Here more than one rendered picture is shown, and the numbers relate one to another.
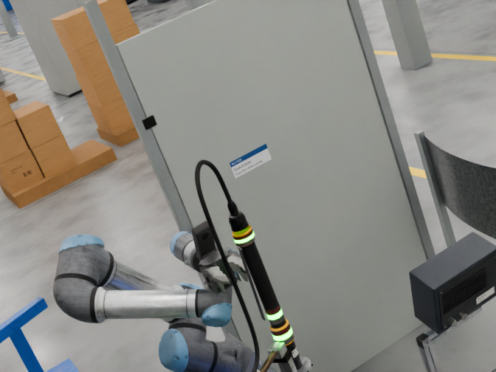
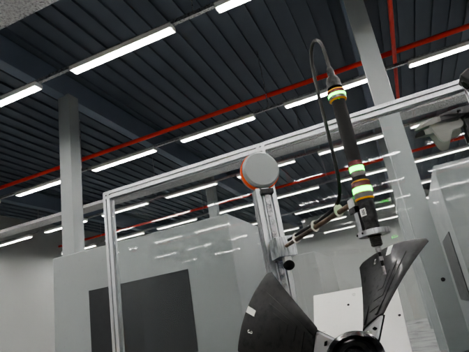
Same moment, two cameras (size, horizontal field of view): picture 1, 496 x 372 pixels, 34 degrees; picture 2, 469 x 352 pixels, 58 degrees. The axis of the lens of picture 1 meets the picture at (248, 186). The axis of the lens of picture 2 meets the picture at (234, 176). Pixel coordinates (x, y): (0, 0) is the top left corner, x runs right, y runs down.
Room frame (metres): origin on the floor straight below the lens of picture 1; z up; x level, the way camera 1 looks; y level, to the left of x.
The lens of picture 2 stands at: (1.95, -0.86, 1.33)
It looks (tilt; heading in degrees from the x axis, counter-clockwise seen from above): 19 degrees up; 131
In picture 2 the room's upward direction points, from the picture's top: 10 degrees counter-clockwise
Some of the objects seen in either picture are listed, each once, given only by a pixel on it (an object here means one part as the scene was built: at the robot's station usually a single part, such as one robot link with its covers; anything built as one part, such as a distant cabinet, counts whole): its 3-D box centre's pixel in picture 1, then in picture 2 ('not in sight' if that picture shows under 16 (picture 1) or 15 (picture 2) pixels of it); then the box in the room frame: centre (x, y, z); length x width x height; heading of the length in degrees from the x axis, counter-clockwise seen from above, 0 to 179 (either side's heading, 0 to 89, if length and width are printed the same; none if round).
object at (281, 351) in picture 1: (288, 356); (366, 215); (1.54, 0.05, 1.50); 0.09 x 0.07 x 0.10; 145
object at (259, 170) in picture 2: not in sight; (259, 172); (0.95, 0.45, 1.88); 0.17 x 0.15 x 0.16; 20
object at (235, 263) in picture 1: (241, 271); (440, 130); (1.74, 0.09, 1.64); 0.09 x 0.03 x 0.06; 31
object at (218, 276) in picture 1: (221, 283); (440, 138); (1.72, 0.14, 1.64); 0.09 x 0.03 x 0.06; 10
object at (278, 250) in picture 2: not in sight; (282, 248); (1.03, 0.40, 1.55); 0.10 x 0.07 x 0.08; 145
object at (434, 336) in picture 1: (449, 323); not in sight; (2.11, -0.42, 1.04); 0.24 x 0.03 x 0.03; 110
